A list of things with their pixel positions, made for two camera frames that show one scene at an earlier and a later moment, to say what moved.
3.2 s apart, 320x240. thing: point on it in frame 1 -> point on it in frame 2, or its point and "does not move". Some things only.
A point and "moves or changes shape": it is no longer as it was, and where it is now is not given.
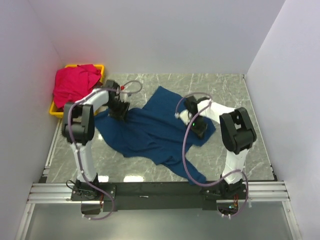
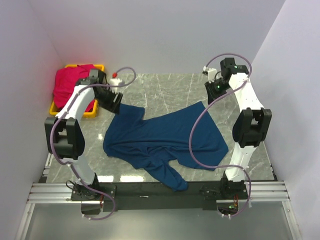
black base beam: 153,195 does not move
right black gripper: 200,133 -> 211,95
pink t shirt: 71,83 does not move
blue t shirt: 154,133 moves or changes shape
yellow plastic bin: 60,113 does not move
